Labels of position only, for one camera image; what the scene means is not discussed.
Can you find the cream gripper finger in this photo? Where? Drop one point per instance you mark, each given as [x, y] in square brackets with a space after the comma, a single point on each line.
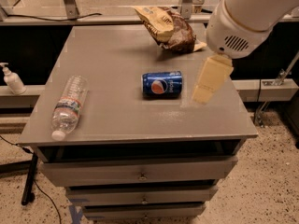
[214, 72]

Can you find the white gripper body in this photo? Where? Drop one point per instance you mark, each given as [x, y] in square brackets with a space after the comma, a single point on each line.
[234, 32]

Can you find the blue pepsi can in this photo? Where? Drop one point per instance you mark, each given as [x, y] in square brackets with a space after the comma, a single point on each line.
[162, 84]

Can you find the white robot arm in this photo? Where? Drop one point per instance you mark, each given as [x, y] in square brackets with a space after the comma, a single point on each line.
[259, 14]

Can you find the brown and yellow chip bag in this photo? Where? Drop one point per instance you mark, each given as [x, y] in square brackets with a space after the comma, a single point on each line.
[169, 29]

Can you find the grey drawer cabinet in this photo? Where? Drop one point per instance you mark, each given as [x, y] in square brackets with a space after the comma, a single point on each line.
[118, 122]

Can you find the grey middle drawer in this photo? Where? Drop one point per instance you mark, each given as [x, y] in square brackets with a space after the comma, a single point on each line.
[147, 195]

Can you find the grey drawer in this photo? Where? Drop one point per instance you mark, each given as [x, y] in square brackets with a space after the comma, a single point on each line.
[147, 195]
[144, 211]
[93, 173]

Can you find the grey bottom drawer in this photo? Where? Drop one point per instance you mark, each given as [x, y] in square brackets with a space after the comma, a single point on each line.
[144, 211]

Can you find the clear plastic water bottle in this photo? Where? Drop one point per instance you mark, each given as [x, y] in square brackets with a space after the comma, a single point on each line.
[68, 108]

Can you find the grey top drawer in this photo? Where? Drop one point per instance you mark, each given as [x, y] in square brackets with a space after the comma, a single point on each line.
[93, 173]

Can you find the white pump dispenser bottle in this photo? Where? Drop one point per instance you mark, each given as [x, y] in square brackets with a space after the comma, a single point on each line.
[12, 80]

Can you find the black stand leg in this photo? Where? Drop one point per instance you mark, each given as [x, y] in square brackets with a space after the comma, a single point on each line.
[28, 196]

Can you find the grey metal post centre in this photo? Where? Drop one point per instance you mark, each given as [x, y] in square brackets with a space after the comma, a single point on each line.
[185, 8]

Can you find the grey metal post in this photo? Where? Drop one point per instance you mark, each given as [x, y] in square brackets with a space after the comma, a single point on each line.
[71, 9]
[185, 8]

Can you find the metal bracket with strut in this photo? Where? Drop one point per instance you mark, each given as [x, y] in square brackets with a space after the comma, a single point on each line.
[257, 118]

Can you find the grey metal post left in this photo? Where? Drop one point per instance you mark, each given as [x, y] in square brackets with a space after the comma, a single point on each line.
[71, 9]

